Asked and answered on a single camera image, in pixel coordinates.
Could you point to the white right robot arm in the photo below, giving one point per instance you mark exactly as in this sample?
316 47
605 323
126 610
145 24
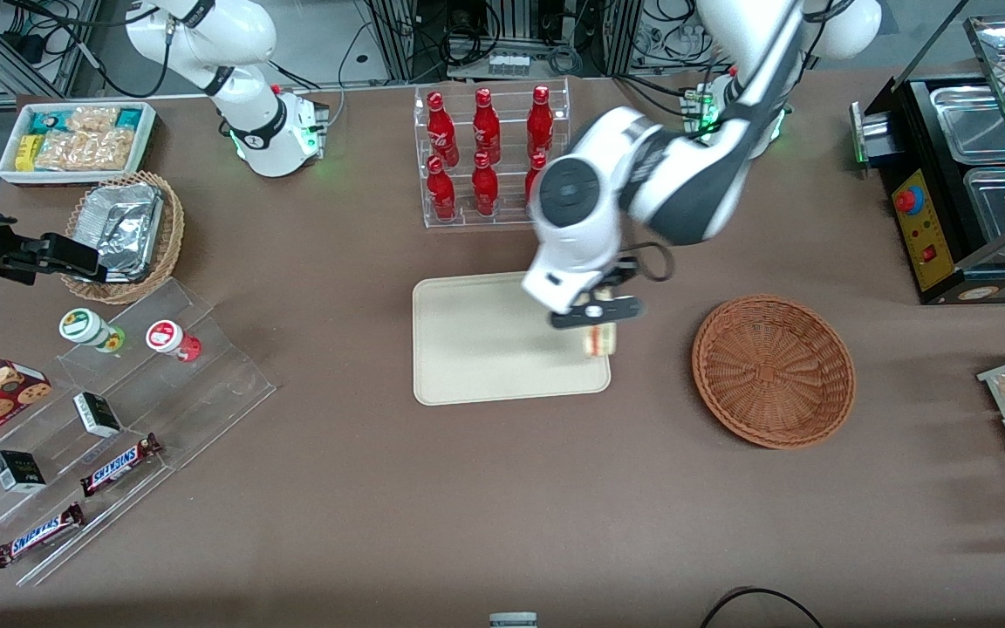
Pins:
269 131

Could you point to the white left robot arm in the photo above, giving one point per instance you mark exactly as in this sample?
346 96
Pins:
686 183

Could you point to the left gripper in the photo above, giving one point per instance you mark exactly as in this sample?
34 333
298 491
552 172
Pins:
617 281

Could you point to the beige plastic serving tray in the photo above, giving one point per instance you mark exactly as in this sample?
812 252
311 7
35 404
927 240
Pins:
485 349

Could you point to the light oval wicker basket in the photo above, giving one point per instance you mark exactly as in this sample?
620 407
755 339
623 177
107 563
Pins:
171 227

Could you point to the grey box at table edge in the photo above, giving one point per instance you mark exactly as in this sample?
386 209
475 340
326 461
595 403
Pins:
513 621

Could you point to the teal snack packet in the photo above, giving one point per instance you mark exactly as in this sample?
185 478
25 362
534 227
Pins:
129 118
47 120

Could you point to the white power strip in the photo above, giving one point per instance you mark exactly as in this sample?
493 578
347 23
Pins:
509 64

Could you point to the black food warmer machine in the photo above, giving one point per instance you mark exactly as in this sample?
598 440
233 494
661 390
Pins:
926 249

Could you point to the clear acrylic bottle rack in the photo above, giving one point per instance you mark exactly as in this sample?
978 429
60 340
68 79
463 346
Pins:
468 218

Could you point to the small clear cracker bag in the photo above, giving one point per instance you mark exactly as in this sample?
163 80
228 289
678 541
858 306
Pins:
92 118

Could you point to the red lidded white cup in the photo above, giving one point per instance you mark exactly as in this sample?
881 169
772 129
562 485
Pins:
167 337

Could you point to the red cola bottle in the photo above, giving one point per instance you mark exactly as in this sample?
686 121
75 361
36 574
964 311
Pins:
485 190
440 194
487 129
533 179
441 131
540 126

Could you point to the large clear cracker bag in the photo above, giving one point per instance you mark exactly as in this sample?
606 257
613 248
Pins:
88 150

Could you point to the small black carton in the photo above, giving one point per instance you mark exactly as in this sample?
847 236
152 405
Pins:
97 414
18 471

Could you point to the green lidded white cup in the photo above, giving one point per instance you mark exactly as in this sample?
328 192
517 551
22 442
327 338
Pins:
84 326

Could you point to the yellow snack packet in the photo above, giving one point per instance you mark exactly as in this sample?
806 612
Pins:
26 153

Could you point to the clear acrylic stepped stand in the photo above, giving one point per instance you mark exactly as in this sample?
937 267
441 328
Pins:
206 384

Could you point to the white rectangular snack bin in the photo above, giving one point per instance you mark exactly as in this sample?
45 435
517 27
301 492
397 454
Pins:
10 166

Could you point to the aluminium foil container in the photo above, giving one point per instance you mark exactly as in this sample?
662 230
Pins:
123 227

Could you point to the brown Snickers bar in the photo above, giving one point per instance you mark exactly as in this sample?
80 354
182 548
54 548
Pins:
119 465
38 535

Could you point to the brown round wicker basket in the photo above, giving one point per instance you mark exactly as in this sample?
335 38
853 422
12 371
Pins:
773 375

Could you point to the triangular sandwich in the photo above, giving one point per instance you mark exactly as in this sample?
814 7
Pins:
600 340

